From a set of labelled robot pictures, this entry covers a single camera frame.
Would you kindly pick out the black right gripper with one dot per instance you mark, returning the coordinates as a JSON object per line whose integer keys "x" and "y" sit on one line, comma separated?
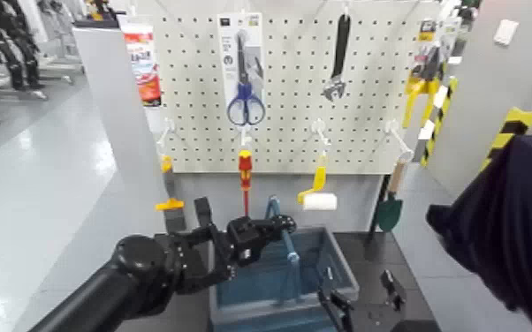
{"x": 414, "y": 327}

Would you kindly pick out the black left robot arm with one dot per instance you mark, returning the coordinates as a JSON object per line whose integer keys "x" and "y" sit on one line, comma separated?
{"x": 99, "y": 296}

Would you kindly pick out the yellow black striped post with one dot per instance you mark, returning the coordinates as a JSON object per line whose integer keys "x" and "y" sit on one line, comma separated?
{"x": 437, "y": 116}

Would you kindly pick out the black stand pole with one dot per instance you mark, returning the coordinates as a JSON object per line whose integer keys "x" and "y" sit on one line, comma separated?
{"x": 376, "y": 208}

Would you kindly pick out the grey display stand panel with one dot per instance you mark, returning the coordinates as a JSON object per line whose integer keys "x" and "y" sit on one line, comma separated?
{"x": 117, "y": 116}

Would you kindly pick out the white pegboard panel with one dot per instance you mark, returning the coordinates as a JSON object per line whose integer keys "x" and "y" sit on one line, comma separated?
{"x": 294, "y": 134}

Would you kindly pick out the yellow black packaging card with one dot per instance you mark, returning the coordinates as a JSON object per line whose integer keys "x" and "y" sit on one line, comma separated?
{"x": 426, "y": 30}

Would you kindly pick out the white wall switch plate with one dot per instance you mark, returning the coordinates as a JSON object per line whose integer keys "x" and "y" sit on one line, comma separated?
{"x": 506, "y": 32}

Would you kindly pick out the packaged goods on shelf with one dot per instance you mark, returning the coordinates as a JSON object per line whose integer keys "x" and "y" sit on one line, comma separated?
{"x": 454, "y": 32}

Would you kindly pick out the grey scraper with yellow guard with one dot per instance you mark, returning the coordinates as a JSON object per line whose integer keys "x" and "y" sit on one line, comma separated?
{"x": 174, "y": 218}

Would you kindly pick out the yellow black striped corner guard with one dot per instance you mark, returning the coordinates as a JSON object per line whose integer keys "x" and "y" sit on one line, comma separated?
{"x": 509, "y": 127}

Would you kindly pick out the red and white tube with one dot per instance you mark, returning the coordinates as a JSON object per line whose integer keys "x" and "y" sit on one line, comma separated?
{"x": 144, "y": 65}

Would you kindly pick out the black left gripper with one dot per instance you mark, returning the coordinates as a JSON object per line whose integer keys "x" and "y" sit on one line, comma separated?
{"x": 201, "y": 264}

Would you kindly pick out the yellow black background equipment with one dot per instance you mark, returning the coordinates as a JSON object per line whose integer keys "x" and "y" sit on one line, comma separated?
{"x": 99, "y": 9}

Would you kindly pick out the white pegboard hook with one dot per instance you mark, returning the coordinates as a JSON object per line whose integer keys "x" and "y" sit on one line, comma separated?
{"x": 245, "y": 136}
{"x": 320, "y": 130}
{"x": 398, "y": 139}
{"x": 167, "y": 130}

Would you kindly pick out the green garden trowel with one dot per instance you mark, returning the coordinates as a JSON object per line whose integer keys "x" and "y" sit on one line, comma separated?
{"x": 390, "y": 213}

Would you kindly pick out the red yellow screwdriver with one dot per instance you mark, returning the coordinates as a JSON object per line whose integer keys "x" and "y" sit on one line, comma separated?
{"x": 245, "y": 171}

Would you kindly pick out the black humanoid robot on stand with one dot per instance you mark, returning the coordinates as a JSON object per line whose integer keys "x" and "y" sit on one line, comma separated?
{"x": 11, "y": 41}

